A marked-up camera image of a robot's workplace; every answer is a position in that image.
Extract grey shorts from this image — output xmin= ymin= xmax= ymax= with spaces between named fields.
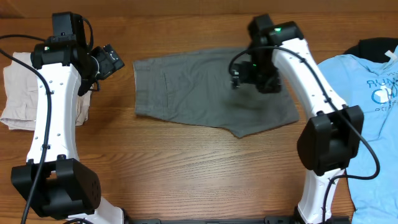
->
xmin=133 ymin=48 xmax=300 ymax=138

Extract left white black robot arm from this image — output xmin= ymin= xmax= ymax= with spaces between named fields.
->
xmin=11 ymin=12 xmax=129 ymax=223

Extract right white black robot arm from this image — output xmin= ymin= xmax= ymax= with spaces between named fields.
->
xmin=228 ymin=14 xmax=364 ymax=223

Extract folded beige shorts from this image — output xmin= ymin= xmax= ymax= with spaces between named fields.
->
xmin=1 ymin=52 xmax=91 ymax=131

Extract light blue printed t-shirt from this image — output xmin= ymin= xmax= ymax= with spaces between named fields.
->
xmin=318 ymin=51 xmax=397 ymax=223

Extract black garment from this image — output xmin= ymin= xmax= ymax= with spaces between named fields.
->
xmin=344 ymin=37 xmax=397 ymax=63

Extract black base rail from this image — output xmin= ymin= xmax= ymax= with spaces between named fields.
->
xmin=125 ymin=216 xmax=299 ymax=224

